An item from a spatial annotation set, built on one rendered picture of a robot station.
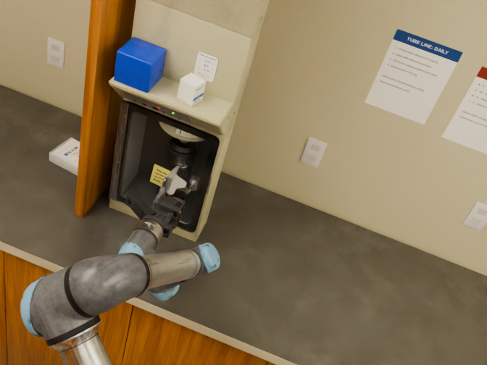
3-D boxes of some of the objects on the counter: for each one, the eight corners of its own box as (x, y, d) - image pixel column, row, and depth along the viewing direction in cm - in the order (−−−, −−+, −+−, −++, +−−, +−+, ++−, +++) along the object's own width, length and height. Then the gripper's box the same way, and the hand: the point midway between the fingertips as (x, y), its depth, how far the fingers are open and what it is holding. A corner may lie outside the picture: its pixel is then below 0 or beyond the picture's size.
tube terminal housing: (139, 166, 220) (172, -33, 171) (219, 198, 217) (276, 5, 168) (108, 206, 200) (135, -5, 152) (196, 242, 198) (252, 38, 149)
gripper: (162, 258, 168) (188, 215, 184) (174, 209, 156) (200, 168, 171) (135, 246, 169) (162, 205, 184) (144, 197, 157) (172, 157, 172)
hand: (172, 183), depth 178 cm, fingers open, 14 cm apart
